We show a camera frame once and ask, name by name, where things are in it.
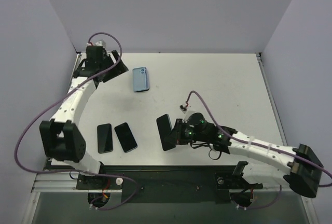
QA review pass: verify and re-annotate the light blue phone case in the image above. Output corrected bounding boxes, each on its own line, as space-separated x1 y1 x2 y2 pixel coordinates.
132 67 149 93

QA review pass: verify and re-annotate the lilac phone case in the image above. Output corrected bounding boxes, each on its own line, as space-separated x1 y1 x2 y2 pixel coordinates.
145 68 150 90

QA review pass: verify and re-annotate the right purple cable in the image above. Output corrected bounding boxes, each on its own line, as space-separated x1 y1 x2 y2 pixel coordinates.
185 91 332 211

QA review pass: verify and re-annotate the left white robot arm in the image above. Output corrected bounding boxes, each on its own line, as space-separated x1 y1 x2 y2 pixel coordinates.
39 45 128 189

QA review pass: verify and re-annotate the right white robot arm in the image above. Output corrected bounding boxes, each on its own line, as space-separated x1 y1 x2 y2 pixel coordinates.
156 113 323 198

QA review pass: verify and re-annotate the purple cable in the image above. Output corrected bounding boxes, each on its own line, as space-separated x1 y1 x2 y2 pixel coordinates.
185 91 332 211
14 32 140 211

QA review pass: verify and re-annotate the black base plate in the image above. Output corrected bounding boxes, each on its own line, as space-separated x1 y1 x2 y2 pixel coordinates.
76 162 263 204

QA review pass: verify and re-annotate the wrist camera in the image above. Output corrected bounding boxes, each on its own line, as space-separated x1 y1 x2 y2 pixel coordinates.
87 39 106 49
179 102 196 122

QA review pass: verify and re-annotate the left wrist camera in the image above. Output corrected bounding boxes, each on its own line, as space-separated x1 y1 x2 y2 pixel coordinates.
87 39 106 49

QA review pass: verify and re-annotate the aluminium rail frame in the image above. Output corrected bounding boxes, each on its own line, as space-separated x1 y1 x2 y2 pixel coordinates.
33 53 315 223

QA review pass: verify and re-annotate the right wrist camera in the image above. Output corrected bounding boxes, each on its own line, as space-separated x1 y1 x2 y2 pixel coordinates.
179 102 196 122

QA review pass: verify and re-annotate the black phone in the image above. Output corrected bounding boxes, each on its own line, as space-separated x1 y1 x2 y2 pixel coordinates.
97 123 113 154

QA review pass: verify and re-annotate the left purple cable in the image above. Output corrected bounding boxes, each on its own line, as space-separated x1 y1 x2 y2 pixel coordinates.
14 32 140 211

